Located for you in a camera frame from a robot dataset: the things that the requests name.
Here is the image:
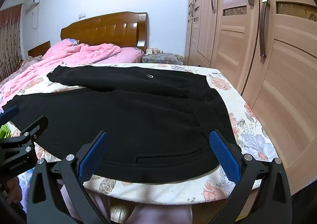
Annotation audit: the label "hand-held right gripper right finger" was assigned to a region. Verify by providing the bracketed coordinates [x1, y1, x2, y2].
[209, 129, 293, 224]

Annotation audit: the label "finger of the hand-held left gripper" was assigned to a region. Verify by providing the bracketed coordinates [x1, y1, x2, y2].
[0, 105, 20, 125]
[18, 115, 49, 146]

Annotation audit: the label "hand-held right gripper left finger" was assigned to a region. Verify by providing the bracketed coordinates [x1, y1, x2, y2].
[26, 130, 111, 224]

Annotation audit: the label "black pants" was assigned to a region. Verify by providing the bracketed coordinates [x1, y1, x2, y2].
[2, 65, 242, 185]

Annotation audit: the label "green cloth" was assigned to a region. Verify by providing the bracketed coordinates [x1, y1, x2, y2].
[0, 124, 13, 139]

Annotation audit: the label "floral bed sheet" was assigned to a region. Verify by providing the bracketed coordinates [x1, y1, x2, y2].
[0, 63, 279, 205]

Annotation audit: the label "small brown wooden cabinet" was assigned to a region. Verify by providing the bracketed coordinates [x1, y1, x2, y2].
[27, 41, 51, 57]

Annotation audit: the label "red patterned curtain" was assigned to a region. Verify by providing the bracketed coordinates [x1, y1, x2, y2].
[0, 4, 24, 82]

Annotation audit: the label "pink quilt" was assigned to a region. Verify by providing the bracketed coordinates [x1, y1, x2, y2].
[0, 38, 144, 106]

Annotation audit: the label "wooden wardrobe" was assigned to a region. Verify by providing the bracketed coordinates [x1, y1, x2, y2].
[184, 0, 317, 197]

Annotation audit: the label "white air conditioner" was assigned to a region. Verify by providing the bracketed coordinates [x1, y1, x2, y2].
[24, 0, 41, 13]

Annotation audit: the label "nightstand with floral cover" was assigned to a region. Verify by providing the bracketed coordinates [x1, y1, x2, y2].
[141, 53, 184, 64]

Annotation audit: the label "wooden headboard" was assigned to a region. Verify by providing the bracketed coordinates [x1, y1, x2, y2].
[61, 12, 149, 52]

